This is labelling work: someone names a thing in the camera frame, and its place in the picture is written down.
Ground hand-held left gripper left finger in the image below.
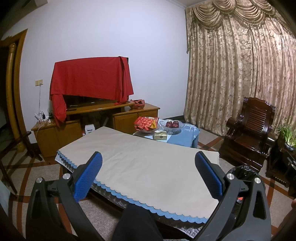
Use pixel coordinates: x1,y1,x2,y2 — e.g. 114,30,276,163
26,151,109,241

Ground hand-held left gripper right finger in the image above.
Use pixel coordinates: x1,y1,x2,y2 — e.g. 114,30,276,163
195,151,271,241

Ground trash bin with black bag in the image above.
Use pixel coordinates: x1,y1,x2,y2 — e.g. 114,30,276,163
225,165,265,209

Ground person's right forearm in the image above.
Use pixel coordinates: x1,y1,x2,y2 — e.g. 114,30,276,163
273,198,296,241

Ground grey quilted table cover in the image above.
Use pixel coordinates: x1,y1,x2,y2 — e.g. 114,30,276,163
61,167,218,239

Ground blue table cloth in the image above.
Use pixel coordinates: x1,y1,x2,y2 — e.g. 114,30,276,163
166,123,201,149

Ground white box appliance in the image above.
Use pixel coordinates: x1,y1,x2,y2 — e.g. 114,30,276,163
84,124,96,136

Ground glass fruit bowl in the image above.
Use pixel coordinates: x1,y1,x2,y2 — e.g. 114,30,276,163
159,119,185,135

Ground table with beige cloth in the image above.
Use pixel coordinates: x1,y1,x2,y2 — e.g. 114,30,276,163
57,126,220,220

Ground beige tissue box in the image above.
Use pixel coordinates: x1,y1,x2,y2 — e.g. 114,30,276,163
154,130,168,141

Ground dark wooden armchair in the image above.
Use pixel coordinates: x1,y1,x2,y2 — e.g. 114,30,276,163
218,97,277,173

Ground dark folding stand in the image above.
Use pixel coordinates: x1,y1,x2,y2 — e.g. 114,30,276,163
0,131,43,195

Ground glass coffee table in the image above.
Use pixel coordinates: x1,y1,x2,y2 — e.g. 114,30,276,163
132,128,171,141

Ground wooden television cabinet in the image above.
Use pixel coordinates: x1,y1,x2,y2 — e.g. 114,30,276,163
31,102,161,160

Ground person's leg dark trousers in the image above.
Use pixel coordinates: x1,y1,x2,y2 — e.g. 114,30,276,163
112,204,163,241

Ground dark wooden plant stand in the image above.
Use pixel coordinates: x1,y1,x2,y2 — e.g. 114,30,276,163
265,137,296,197

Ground power strip with plugs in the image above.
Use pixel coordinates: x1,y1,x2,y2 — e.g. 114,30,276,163
34,111,51,124

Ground glass snack bowl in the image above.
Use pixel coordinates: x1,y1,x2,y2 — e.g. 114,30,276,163
134,123,160,134

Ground black television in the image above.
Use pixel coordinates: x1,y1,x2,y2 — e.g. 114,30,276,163
63,94,116,108

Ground red snack packet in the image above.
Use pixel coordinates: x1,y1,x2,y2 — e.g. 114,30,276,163
134,116,160,131

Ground red bag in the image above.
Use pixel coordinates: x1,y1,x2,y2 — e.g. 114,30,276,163
128,99,145,109

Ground potted green plant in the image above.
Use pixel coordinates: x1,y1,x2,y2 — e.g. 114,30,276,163
276,124,296,152

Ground beige patterned curtain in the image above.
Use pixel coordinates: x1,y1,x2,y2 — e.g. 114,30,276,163
184,0,296,144

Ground white power cable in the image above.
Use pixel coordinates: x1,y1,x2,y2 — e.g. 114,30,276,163
38,85,43,116

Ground wooden door frame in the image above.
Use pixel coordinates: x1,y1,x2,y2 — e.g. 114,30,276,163
0,29,31,151

